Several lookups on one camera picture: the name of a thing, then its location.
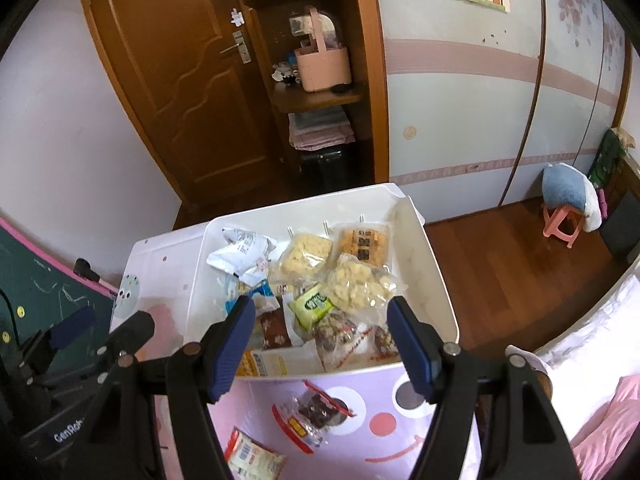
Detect pink stool with cushion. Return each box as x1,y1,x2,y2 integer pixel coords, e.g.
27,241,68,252
541,162,603,233

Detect white packet with red label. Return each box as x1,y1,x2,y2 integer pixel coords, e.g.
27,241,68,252
223,426,287,480

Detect pink handled basket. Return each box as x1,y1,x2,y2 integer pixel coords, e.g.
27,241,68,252
292,6,351,93

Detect white plastic storage bin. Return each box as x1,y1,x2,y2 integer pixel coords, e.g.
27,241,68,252
186,182,461,378

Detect small brown packet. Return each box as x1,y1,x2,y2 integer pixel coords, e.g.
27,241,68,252
257,307,296,351

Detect small toy figures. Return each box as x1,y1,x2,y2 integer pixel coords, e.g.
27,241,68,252
271,60,301,86

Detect pink plastic stool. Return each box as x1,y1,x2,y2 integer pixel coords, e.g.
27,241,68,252
542,202,586,250

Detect brown wooden door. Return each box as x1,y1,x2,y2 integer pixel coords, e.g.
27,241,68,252
76,0,281,211

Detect dark bedside cabinet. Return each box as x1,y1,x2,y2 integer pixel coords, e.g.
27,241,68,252
597,160,640,266

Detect clear packet puffed rice block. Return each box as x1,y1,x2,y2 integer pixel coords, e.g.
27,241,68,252
277,230,335,278

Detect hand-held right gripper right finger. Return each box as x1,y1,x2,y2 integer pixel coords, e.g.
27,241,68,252
386,296,583,480

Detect pink blanket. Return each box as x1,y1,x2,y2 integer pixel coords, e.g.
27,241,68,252
570,375,640,480

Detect brown wooden shelf unit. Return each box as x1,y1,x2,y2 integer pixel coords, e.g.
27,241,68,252
227,0,391,186

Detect small green packet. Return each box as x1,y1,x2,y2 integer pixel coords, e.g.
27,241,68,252
289,284,337,331

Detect orange cracker packet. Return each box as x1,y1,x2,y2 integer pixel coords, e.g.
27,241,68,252
334,222,391,267

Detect clear packet dark red cake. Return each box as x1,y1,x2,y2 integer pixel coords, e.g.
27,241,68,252
271,381,357,453

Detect green fabric bag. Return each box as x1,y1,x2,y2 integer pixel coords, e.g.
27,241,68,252
587,127,636,188

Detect stack of folded towels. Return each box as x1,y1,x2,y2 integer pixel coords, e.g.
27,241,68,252
287,107,356,151

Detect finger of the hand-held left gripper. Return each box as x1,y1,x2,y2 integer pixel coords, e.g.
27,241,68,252
55,310,156,396
10,306,97,386

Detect pink cartoon tablecloth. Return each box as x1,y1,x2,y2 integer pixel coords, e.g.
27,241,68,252
107,182,481,480

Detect clear packet brown nut cake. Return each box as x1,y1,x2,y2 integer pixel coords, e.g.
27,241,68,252
372,322,403,361
312,310,381,373

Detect black easel knob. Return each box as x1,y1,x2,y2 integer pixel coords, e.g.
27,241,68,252
74,257,101,282

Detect clear bag yellow puff balls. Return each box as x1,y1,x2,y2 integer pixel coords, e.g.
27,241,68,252
325,252,408,313

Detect black suitcase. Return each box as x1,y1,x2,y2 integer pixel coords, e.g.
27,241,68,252
300,142,361,193

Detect green chalkboard pink frame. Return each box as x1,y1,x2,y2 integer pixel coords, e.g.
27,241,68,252
0,217,121,361

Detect white pillow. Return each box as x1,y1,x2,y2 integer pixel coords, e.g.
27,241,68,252
532,260,640,441

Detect floral sliding wardrobe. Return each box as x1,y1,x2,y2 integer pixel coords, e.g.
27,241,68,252
380,0,636,226

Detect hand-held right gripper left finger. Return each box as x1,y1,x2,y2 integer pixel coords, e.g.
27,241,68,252
82,295,257,480

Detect black cable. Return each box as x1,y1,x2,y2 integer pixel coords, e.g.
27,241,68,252
0,287,23,356

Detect silver door handle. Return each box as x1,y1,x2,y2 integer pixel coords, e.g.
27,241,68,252
219,30,252,65

